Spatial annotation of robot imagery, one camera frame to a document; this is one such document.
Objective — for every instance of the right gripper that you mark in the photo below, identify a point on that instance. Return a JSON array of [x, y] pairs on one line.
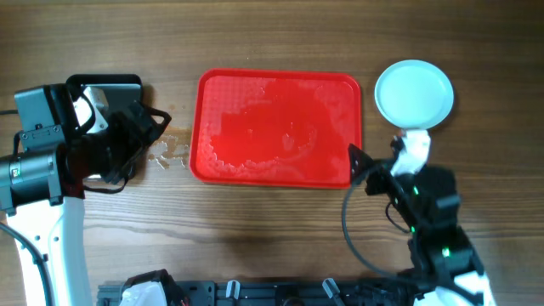
[[382, 173]]

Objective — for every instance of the light blue plate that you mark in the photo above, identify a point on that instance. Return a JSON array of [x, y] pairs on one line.
[[414, 94]]

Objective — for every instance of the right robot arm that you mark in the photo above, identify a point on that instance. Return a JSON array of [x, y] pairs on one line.
[[446, 267]]

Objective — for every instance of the black rectangular water tray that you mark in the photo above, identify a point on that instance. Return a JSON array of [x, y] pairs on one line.
[[120, 90]]

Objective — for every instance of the red plastic tray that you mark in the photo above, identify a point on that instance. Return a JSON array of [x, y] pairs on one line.
[[275, 128]]

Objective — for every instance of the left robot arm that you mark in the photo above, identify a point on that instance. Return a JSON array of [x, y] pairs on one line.
[[48, 229]]

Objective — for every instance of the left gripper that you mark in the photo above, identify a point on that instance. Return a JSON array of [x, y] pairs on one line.
[[121, 122]]

